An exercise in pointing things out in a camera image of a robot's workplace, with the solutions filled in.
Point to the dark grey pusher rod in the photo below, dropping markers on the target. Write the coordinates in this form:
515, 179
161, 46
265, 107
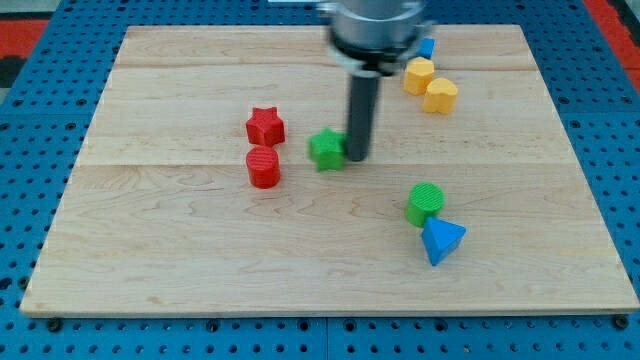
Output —
363, 94

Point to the green star block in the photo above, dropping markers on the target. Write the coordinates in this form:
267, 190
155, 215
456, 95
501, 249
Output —
326, 150

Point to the red star block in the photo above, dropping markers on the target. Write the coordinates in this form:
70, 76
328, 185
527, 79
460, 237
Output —
265, 127

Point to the yellow hexagon block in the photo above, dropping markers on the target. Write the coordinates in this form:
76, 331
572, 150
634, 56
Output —
418, 74

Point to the blue cube block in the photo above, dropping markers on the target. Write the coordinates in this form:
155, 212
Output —
426, 48

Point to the yellow heart block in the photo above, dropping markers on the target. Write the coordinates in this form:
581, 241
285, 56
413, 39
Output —
440, 96

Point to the red cylinder block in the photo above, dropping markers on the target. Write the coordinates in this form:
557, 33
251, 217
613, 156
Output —
263, 167

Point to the green cylinder block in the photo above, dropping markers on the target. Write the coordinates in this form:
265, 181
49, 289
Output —
425, 200

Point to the blue triangle block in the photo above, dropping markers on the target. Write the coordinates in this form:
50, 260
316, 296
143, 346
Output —
441, 238

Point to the wooden board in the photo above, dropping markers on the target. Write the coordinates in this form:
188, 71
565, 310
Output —
159, 218

